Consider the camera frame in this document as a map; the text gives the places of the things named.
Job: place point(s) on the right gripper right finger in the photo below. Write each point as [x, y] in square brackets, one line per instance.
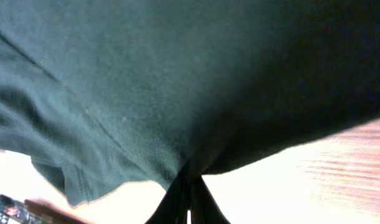
[204, 209]

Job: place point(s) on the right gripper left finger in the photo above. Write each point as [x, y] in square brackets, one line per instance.
[173, 209]

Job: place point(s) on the black t-shirt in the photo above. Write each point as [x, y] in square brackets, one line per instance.
[99, 93]

